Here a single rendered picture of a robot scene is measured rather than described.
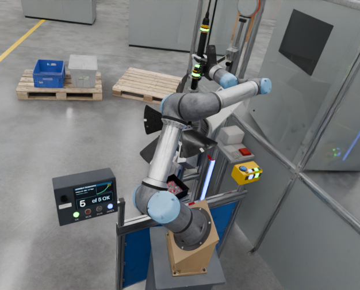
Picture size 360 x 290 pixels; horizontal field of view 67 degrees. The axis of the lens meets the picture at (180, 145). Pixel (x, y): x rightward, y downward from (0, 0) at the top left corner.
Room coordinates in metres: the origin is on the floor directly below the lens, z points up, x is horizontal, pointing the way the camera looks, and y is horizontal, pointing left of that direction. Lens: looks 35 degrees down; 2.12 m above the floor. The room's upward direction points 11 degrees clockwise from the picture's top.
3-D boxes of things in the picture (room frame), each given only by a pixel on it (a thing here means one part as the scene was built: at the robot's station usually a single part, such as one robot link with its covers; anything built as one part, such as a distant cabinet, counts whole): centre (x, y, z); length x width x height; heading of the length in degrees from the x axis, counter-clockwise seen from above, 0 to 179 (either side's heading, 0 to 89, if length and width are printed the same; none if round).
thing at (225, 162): (1.91, -0.42, 0.42); 0.04 x 0.04 x 0.83; 32
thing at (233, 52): (2.09, -0.26, 1.55); 0.10 x 0.07 x 0.09; 157
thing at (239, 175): (1.37, -0.46, 1.02); 0.16 x 0.10 x 0.11; 122
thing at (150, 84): (4.51, 0.65, 0.07); 1.20 x 1.00 x 0.15; 88
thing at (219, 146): (1.91, -0.42, 0.85); 0.36 x 0.24 x 0.03; 32
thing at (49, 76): (3.88, 2.21, 0.25); 0.60 x 0.41 x 0.22; 21
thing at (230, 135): (1.99, -0.41, 0.92); 0.17 x 0.16 x 0.11; 122
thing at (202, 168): (1.81, -0.23, 0.58); 0.09 x 0.05 x 1.15; 32
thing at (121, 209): (0.93, 0.24, 0.96); 0.03 x 0.03 x 0.20; 32
